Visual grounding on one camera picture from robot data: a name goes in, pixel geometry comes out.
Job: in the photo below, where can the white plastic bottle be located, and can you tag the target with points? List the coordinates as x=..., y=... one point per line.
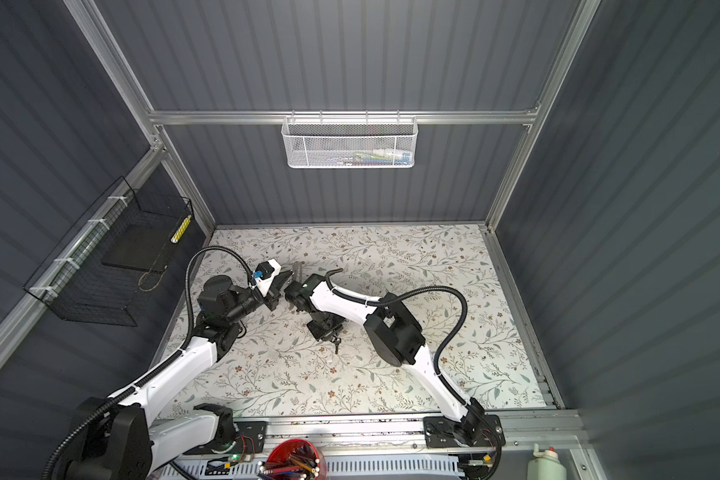
x=545, y=465

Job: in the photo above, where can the yellow marker pen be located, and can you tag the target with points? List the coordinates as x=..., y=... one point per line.
x=181, y=229

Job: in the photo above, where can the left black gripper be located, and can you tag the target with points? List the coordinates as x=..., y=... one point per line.
x=272, y=295

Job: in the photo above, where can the red pencil cup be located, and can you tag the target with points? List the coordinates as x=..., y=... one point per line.
x=293, y=460

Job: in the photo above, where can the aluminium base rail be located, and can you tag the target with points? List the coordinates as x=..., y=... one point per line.
x=397, y=446

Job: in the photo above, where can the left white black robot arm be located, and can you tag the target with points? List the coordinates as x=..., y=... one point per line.
x=120, y=436

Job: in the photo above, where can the grey strap metal keyring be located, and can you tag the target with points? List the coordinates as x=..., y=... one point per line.
x=294, y=294

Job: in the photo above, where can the black tag key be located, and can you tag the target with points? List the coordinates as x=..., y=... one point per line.
x=336, y=344

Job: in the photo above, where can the white mesh wall basket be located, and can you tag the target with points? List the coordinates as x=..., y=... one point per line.
x=362, y=141

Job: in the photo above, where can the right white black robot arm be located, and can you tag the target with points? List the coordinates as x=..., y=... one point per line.
x=397, y=338

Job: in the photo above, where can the black wire wall basket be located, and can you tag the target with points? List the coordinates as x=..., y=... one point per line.
x=110, y=272

